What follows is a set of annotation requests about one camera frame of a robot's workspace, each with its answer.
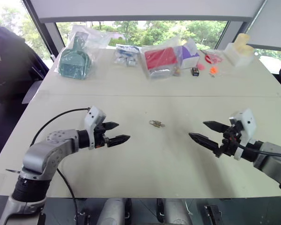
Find black metal bracket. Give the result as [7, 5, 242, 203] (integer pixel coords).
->
[204, 204, 224, 225]
[75, 210, 91, 225]

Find grey blue pouch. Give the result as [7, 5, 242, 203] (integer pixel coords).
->
[148, 67, 174, 80]

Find dark jacket on chair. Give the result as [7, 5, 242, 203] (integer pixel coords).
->
[0, 25, 50, 160]

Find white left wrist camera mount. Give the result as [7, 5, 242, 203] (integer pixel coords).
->
[83, 105, 107, 150]

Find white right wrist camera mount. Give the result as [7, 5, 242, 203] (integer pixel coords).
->
[229, 108, 257, 161]

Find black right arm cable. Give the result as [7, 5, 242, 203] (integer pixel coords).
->
[237, 144, 281, 158]

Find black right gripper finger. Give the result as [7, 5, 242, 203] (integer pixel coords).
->
[188, 132, 223, 158]
[202, 120, 231, 133]

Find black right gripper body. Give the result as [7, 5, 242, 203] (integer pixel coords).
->
[220, 124, 243, 158]

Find red flat bagged pack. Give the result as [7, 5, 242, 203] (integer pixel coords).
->
[141, 45, 180, 71]

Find cream yellow foam piece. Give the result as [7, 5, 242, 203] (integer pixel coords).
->
[234, 33, 255, 57]

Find green plastic dustpan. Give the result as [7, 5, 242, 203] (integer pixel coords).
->
[58, 31, 93, 80]

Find purple white box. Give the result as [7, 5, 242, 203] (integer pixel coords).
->
[179, 38, 200, 70]

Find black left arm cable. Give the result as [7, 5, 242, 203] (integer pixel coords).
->
[30, 107, 92, 223]

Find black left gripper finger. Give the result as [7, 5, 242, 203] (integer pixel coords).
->
[104, 121, 120, 131]
[106, 135, 131, 148]

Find grey chair panel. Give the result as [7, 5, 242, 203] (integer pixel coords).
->
[22, 81, 43, 104]

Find teal item in plastic bag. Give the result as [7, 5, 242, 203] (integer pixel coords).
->
[60, 24, 113, 81]

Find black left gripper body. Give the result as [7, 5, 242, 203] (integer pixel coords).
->
[93, 122, 110, 149]

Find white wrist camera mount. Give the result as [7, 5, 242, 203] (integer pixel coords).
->
[229, 108, 257, 161]
[83, 105, 107, 150]

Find red handled scissors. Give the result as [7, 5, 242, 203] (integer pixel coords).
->
[200, 49, 224, 64]

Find silver rounded robot leg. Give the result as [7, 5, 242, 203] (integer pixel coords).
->
[158, 198, 194, 225]
[102, 198, 132, 225]

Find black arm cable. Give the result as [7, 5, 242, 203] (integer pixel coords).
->
[30, 107, 92, 223]
[237, 144, 281, 158]

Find blue white bagged packet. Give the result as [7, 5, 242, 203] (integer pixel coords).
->
[114, 44, 141, 68]

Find white foam block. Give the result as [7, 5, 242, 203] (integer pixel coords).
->
[223, 42, 255, 68]

